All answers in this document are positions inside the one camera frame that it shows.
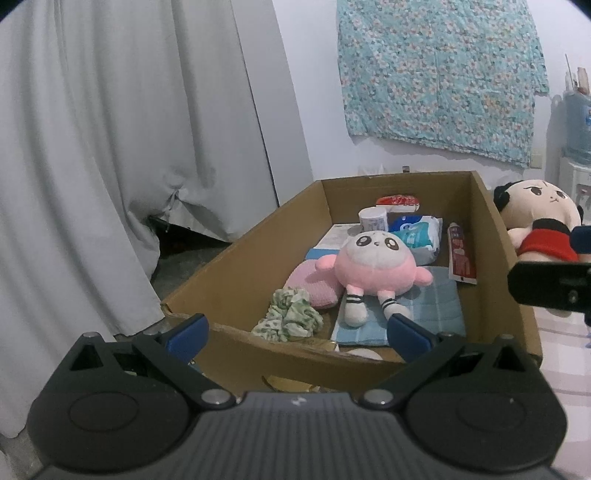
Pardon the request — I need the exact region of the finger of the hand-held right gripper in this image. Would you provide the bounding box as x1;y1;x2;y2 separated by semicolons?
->
570;224;591;254
507;260;591;309

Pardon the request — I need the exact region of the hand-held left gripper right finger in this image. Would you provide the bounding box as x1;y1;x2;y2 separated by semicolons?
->
361;313;532;411

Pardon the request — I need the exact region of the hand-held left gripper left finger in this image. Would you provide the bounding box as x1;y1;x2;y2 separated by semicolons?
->
65;313;237;411

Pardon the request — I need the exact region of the black haired plush doll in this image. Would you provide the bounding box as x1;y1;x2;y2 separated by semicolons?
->
492;179;591;319

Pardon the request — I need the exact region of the pink round plush toy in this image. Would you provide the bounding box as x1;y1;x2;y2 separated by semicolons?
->
315;230;435;328

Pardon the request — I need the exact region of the brown cardboard box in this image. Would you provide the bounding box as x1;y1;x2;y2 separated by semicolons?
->
159;171;543;395

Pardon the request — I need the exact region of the blue checked cloth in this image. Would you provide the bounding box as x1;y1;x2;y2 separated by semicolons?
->
331;265;466;347

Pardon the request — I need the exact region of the white water dispenser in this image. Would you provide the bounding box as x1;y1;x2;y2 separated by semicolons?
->
558;157;591;227

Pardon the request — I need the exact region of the pink checked bed sheet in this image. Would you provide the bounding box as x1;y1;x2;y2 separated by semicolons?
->
536;300;591;398

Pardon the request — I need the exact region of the red and white toothpaste tube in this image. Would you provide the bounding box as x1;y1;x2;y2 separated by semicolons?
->
447;222;477;286

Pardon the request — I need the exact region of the green floral scrunchie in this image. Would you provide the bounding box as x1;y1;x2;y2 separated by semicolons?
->
252;287;325;343

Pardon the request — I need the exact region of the blue and white tissue pack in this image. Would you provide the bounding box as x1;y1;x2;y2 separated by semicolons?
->
387;215;443;267

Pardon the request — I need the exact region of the blue water jug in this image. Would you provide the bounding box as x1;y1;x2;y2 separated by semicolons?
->
562;90;591;163

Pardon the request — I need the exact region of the pink knitted cloth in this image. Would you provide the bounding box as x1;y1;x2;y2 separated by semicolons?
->
284;259;345;309

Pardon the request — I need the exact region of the light blue flat pack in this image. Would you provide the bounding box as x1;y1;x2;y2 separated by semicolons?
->
305;247;343;264

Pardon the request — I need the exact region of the red and white pack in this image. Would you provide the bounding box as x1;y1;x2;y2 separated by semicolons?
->
375;194;423;214

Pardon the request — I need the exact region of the white curtain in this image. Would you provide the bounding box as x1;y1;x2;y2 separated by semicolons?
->
0;0;280;439

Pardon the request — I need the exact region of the teal floral wall cloth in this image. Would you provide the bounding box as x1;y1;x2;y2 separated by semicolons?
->
336;0;550;169

